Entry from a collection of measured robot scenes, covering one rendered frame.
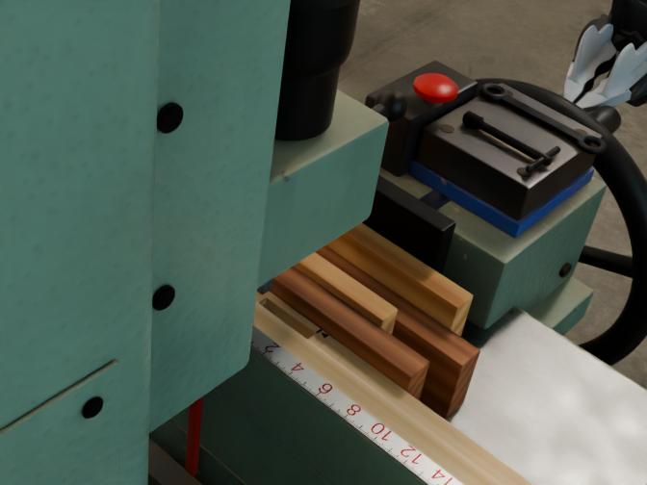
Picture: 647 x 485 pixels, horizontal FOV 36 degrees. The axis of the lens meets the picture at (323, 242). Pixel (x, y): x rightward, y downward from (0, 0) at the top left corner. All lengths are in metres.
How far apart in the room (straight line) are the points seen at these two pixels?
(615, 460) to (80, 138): 0.45
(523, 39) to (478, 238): 2.43
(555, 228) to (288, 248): 0.23
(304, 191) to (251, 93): 0.14
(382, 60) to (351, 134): 2.28
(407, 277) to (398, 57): 2.25
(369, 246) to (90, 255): 0.35
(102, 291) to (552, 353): 0.43
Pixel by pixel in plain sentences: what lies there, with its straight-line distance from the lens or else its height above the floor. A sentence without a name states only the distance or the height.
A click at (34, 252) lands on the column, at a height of 1.18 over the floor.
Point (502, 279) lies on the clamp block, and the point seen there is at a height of 0.95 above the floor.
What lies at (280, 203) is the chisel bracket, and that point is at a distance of 0.50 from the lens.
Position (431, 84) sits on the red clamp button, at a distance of 0.67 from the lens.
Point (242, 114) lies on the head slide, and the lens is 0.38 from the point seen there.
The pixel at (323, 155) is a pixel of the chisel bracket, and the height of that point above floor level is 1.07.
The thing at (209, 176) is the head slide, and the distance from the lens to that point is 0.38.
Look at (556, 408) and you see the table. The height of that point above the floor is 0.90.
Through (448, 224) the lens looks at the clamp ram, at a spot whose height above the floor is 1.00.
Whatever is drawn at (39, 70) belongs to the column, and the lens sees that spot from 0.25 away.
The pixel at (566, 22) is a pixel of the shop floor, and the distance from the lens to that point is 3.24.
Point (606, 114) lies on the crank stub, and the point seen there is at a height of 0.93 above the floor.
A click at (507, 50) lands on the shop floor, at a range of 2.99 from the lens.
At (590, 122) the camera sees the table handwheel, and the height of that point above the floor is 0.95.
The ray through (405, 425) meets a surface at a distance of 0.54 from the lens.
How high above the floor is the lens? 1.36
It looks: 40 degrees down
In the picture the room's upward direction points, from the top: 9 degrees clockwise
